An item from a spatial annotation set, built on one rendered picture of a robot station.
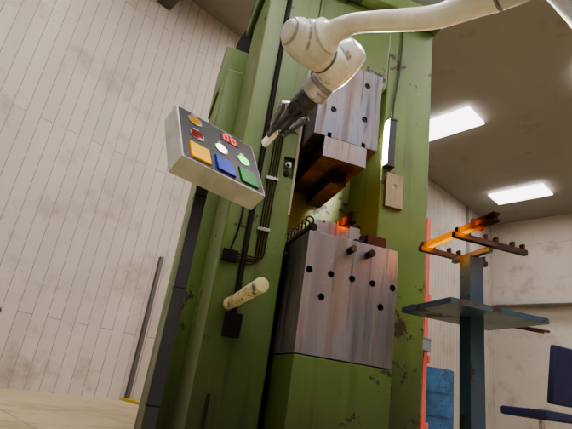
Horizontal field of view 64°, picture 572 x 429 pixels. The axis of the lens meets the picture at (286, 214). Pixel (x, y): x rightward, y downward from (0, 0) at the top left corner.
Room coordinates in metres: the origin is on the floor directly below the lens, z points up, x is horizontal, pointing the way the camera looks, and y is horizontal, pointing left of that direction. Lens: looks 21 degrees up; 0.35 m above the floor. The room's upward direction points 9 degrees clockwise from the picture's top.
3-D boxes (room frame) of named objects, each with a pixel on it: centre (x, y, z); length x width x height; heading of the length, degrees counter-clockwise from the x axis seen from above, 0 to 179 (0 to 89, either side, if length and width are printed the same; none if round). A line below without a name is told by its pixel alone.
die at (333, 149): (1.89, -0.15, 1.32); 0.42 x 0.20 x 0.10; 16
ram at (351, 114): (1.90, -0.19, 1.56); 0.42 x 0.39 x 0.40; 16
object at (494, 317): (1.65, -0.73, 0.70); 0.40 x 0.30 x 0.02; 105
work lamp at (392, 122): (1.89, -0.45, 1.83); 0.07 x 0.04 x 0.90; 106
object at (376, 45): (2.05, -0.15, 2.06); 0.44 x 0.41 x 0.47; 16
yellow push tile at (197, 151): (1.30, 0.30, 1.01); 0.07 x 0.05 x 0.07; 131
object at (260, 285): (1.51, 0.10, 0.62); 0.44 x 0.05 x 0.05; 16
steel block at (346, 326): (1.92, -0.20, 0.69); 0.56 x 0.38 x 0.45; 16
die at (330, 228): (1.89, -0.15, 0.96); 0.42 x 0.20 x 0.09; 16
